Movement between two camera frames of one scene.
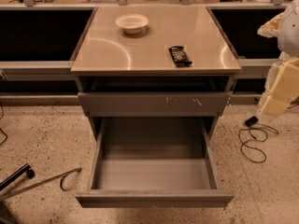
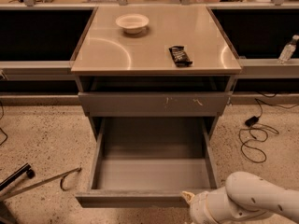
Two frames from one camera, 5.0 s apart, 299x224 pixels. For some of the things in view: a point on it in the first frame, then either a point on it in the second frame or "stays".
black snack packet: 179,56 stays
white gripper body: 290,32 -> 199,206
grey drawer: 153,162 stays
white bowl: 132,23 stays
